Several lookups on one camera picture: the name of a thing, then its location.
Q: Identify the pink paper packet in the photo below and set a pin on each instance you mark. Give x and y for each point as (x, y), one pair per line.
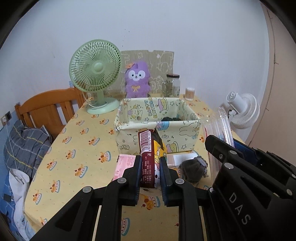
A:
(124, 162)

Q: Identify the patterned fabric storage box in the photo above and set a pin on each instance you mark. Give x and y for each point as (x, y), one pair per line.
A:
(138, 114)

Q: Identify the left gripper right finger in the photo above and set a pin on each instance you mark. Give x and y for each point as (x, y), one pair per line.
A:
(176, 192)

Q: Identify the green cartoon board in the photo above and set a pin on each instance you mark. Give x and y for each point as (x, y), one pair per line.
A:
(160, 63)

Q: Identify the black plastic bag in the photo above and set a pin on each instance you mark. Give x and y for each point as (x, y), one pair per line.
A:
(171, 119)

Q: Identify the grey plaid blanket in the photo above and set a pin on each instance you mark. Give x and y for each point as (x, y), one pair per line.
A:
(26, 147)

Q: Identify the dark grey sock bundle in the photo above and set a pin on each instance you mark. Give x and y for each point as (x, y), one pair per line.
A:
(193, 170)

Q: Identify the purple plush bunny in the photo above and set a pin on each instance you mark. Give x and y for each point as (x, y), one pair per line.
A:
(137, 80)

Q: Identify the cotton swab container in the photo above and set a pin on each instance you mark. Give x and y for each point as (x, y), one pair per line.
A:
(189, 93)

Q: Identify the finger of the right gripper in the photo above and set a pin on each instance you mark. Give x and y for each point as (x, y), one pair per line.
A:
(270, 163)
(284, 187)

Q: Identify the beige white cloth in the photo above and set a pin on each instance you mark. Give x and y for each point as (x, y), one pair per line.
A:
(176, 159)

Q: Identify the green desk fan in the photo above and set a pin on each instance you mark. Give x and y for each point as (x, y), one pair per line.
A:
(93, 68)

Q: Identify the clear pack of pens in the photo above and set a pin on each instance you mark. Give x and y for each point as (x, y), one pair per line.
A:
(217, 124)

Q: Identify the yellow cartoon tablecloth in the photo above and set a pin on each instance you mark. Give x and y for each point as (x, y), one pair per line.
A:
(83, 154)

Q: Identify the yellow dark snack packet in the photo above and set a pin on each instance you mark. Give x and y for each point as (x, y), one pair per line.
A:
(152, 148)

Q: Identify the wooden bed headboard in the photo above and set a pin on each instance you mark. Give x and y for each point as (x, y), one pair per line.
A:
(42, 109)

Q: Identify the glass jar with lid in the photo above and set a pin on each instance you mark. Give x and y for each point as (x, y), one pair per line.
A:
(171, 87)

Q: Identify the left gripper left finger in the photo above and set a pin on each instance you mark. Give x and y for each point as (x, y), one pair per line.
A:
(95, 214)

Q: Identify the white standing fan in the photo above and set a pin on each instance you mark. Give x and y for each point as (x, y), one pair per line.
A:
(243, 110)

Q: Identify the wall power socket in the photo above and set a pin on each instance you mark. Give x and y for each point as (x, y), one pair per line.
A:
(6, 118)

